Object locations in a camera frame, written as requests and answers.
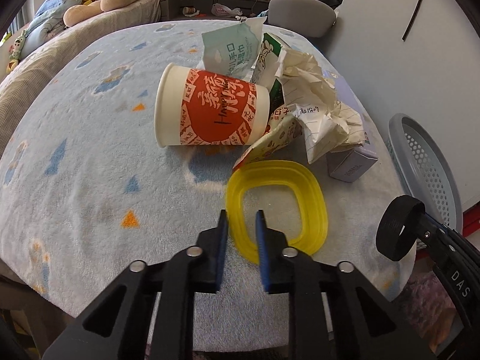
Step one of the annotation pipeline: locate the black round cap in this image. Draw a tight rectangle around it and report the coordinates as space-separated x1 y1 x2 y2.
376 195 425 262

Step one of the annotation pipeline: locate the yellow plastic ring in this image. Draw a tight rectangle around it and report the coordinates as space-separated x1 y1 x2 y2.
224 159 330 266

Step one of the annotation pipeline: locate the white paper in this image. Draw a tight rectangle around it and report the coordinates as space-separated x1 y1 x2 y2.
275 48 365 164

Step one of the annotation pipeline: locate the red patterned snack wrapper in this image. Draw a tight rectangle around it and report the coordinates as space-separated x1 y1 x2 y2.
233 105 303 172

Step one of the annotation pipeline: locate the red white paper cup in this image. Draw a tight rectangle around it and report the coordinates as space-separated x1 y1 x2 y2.
154 63 270 147

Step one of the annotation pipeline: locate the green white carton box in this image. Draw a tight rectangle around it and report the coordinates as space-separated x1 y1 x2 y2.
250 33 287 115

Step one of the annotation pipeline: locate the grey perforated trash basket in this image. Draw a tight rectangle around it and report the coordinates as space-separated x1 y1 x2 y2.
386 113 463 233

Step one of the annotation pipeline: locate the purple fluffy rug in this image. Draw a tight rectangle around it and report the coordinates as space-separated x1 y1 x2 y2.
393 271 458 354

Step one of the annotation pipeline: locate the light blue patterned blanket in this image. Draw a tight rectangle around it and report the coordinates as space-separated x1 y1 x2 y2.
1 20 416 352

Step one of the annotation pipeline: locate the purple long box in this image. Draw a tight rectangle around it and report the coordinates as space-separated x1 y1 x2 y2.
322 68 378 183

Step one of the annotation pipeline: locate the grey chair backrest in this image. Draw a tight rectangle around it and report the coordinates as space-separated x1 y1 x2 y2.
268 0 337 38

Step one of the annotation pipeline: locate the light blue wipes packet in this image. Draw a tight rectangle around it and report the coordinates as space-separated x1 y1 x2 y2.
202 17 265 79

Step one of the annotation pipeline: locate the small green plush doll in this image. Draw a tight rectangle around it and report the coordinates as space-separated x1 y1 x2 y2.
6 29 27 74

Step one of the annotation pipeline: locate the blue folded quilt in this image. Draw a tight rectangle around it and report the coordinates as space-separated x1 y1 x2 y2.
18 0 83 59

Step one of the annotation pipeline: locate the beige bed sheet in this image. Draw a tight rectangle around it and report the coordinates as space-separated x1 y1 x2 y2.
1 0 160 150

